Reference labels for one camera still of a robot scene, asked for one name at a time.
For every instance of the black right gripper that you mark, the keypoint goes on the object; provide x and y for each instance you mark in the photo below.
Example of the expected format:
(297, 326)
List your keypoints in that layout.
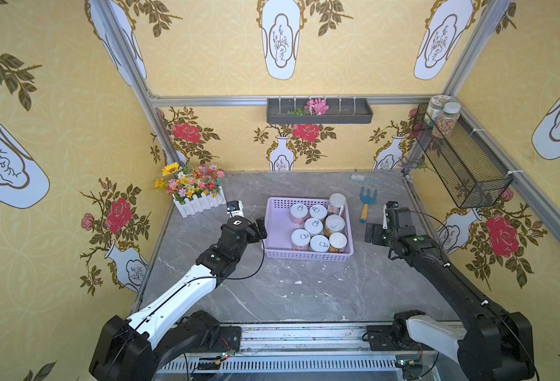
(385, 228)

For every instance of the flowers in white fence planter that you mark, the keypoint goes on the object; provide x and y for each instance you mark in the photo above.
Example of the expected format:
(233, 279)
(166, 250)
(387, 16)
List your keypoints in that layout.
(192, 189)

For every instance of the aluminium frame post right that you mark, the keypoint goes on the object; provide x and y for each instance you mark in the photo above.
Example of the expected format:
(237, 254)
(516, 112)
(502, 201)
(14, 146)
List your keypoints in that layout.
(444, 28)

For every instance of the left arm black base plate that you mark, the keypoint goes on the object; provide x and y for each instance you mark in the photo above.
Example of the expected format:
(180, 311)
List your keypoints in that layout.
(226, 338)

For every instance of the jar with patterned lid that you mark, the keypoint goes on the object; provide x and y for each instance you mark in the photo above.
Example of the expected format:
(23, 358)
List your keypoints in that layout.
(435, 107)

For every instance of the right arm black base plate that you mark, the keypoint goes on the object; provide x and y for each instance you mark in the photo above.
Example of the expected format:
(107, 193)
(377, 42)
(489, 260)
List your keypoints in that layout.
(388, 338)

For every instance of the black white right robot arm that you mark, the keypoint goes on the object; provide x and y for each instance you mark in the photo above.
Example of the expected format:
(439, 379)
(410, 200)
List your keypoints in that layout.
(493, 344)

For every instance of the white-lid can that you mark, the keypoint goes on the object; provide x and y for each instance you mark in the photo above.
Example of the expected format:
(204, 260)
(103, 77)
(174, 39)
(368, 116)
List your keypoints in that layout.
(334, 223)
(299, 213)
(337, 243)
(319, 243)
(300, 240)
(314, 226)
(318, 211)

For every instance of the blue yellow label can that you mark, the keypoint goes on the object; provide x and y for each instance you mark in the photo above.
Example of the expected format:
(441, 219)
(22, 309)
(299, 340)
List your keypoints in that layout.
(336, 204)

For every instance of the aluminium frame post left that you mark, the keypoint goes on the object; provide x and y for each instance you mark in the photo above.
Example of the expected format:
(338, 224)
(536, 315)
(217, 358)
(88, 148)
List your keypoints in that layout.
(112, 26)

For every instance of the pink flower on shelf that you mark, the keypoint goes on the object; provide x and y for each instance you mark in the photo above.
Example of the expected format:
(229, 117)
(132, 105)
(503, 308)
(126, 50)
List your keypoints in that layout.
(316, 106)

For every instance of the black wire mesh basket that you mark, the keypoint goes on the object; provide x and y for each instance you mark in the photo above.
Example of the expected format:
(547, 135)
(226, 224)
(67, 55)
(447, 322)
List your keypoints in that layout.
(474, 176)

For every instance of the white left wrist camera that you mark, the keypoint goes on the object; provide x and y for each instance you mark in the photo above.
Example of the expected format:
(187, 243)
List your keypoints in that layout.
(235, 208)

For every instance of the blue yellow garden fork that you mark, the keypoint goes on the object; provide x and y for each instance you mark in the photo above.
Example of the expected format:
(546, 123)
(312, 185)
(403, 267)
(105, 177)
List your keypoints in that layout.
(367, 197)

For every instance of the dark grey wall shelf tray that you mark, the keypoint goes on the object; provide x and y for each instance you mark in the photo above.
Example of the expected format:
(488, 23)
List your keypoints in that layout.
(342, 110)

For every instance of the aluminium front rail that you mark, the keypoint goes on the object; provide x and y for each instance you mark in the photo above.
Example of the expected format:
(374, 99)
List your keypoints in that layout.
(304, 337)

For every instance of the aluminium frame post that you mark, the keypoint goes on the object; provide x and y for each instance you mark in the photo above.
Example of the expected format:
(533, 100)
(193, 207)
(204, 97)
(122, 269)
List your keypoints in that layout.
(444, 28)
(112, 26)

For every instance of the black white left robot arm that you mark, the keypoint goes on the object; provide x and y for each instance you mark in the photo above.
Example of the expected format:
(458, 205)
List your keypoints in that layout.
(136, 347)

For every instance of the purple perforated plastic basket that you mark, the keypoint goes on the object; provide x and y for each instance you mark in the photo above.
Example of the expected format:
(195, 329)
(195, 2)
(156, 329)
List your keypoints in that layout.
(280, 228)

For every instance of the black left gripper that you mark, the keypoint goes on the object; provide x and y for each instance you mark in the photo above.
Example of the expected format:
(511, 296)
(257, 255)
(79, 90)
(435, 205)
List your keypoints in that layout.
(256, 228)

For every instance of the teal brush white bristles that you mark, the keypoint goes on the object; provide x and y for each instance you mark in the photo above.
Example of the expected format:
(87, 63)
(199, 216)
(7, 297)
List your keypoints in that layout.
(359, 178)

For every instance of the jar with white lid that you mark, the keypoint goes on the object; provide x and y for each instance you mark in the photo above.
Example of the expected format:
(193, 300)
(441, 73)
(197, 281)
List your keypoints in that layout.
(447, 119)

